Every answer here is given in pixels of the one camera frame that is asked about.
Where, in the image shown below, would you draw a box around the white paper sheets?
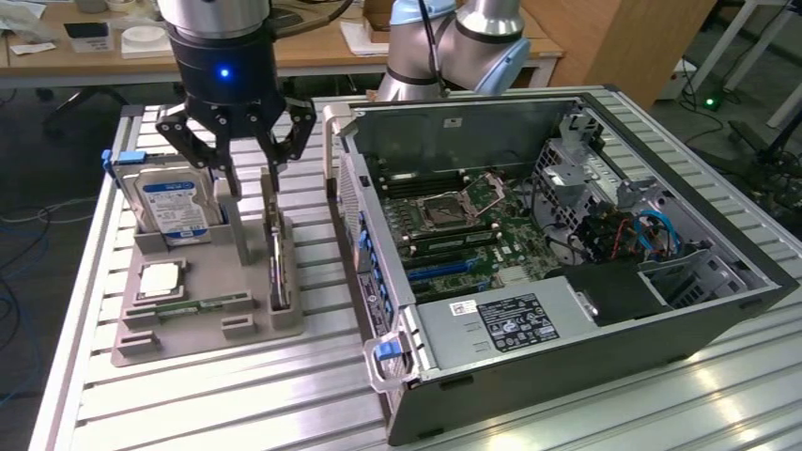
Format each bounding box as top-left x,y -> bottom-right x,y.
339,21 -> 391,58

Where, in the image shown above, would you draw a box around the black office chair base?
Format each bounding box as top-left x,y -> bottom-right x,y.
36,86 -> 127,140

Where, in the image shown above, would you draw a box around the black graphics card green board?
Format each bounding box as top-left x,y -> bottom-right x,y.
259,166 -> 297,314

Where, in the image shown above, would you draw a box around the black RAM slot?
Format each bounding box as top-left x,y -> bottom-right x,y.
401,223 -> 496,239
382,180 -> 473,196
381,177 -> 472,192
379,172 -> 469,187
378,168 -> 466,183

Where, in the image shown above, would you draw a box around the cardboard box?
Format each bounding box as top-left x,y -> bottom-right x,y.
362,0 -> 395,43

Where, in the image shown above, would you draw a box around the grey parts rack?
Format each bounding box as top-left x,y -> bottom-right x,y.
111,177 -> 309,368

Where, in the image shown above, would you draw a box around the silver CPU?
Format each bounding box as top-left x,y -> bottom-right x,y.
135,263 -> 187,297

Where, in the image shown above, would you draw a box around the grey power supply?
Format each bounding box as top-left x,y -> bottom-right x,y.
410,275 -> 601,372

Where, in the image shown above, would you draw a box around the CPU socket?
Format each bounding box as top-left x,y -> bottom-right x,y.
418,192 -> 472,226

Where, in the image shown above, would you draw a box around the blue floor cable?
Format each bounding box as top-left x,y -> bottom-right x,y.
0,220 -> 55,408

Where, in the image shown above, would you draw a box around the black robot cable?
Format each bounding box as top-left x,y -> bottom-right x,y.
418,0 -> 453,95

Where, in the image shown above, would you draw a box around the blue wire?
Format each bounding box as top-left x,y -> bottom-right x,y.
630,210 -> 684,258

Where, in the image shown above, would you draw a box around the white box black lid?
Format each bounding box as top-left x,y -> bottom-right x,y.
62,22 -> 118,54

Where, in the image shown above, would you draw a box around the open dark grey PC case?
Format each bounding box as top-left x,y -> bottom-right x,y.
319,91 -> 792,447

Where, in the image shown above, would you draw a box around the installed green RAM stick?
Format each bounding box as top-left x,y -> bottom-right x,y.
410,229 -> 501,257

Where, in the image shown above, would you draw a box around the black connector block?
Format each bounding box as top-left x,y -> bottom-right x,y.
574,214 -> 622,262

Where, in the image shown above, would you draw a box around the white floor cable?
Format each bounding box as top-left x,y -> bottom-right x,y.
0,194 -> 99,226

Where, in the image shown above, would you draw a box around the blue disk caddy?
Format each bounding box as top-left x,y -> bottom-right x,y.
99,147 -> 219,189

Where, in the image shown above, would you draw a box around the wooden cabinet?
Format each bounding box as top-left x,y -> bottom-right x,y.
524,0 -> 720,109

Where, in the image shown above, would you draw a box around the white round dish block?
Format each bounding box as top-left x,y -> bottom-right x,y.
121,26 -> 174,61

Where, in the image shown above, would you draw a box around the hard disk blue label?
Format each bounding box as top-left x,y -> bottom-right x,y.
122,162 -> 226,246

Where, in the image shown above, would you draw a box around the wooden desk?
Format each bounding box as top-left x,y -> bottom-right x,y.
0,0 -> 566,90

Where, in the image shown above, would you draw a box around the clear plastic bag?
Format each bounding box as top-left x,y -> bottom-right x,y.
0,2 -> 50,37

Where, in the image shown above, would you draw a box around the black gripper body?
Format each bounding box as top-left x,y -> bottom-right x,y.
169,26 -> 285,138

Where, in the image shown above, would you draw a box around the silver socket cover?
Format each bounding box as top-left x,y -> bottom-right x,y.
461,171 -> 510,213

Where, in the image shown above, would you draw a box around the silver chipset heat sink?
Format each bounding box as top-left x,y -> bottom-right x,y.
500,266 -> 536,287

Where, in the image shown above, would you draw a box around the green motherboard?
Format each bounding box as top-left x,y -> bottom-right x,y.
369,163 -> 566,304

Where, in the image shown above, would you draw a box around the white desk frame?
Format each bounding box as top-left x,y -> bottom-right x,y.
688,0 -> 802,129

